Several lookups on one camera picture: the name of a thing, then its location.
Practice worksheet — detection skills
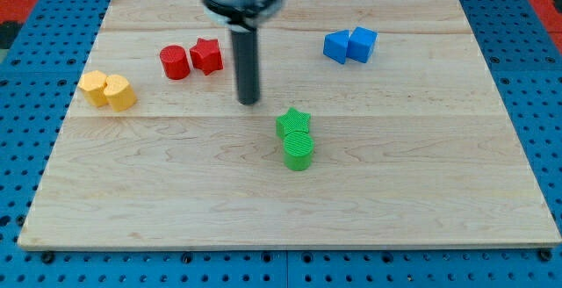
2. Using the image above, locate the blue triangle block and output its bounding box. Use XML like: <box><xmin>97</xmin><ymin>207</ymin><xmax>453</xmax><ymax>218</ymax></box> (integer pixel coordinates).
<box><xmin>323</xmin><ymin>30</ymin><xmax>349</xmax><ymax>64</ymax></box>

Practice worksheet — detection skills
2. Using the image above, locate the red star block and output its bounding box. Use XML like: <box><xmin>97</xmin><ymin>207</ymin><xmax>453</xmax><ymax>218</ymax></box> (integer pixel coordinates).
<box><xmin>190</xmin><ymin>38</ymin><xmax>223</xmax><ymax>76</ymax></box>

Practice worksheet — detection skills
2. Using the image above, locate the green cylinder block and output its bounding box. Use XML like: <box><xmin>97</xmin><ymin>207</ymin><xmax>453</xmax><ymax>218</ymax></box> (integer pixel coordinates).
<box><xmin>283</xmin><ymin>132</ymin><xmax>314</xmax><ymax>171</ymax></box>

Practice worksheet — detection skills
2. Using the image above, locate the red cylinder block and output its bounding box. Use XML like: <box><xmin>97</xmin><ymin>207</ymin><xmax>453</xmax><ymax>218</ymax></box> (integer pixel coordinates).
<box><xmin>159</xmin><ymin>45</ymin><xmax>191</xmax><ymax>80</ymax></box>

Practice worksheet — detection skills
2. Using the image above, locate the blue cube block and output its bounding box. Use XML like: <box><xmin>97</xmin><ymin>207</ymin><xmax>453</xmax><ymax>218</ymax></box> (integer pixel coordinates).
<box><xmin>346</xmin><ymin>26</ymin><xmax>378</xmax><ymax>63</ymax></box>

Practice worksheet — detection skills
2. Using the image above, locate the wooden board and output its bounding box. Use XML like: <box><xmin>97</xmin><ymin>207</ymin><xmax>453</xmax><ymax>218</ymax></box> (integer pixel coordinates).
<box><xmin>18</xmin><ymin>0</ymin><xmax>561</xmax><ymax>251</ymax></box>

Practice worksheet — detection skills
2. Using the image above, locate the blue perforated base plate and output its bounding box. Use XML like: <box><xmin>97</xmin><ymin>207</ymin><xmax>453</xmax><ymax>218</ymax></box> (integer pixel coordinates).
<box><xmin>1</xmin><ymin>0</ymin><xmax>561</xmax><ymax>287</ymax></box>

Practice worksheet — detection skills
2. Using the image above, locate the yellow heart block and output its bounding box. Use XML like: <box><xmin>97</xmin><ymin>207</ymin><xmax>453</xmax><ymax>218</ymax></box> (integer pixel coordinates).
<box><xmin>104</xmin><ymin>75</ymin><xmax>137</xmax><ymax>112</ymax></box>

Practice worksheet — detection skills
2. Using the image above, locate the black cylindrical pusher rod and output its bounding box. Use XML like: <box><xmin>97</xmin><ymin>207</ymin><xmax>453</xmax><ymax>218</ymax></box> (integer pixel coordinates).
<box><xmin>231</xmin><ymin>29</ymin><xmax>261</xmax><ymax>105</ymax></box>

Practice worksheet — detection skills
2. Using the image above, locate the green star block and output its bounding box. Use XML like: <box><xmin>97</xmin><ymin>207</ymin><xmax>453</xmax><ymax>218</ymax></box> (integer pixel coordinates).
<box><xmin>276</xmin><ymin>107</ymin><xmax>311</xmax><ymax>139</ymax></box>

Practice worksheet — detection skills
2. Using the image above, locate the yellow hexagon block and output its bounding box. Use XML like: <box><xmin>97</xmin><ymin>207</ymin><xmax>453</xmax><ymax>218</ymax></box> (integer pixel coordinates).
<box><xmin>78</xmin><ymin>70</ymin><xmax>108</xmax><ymax>107</ymax></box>

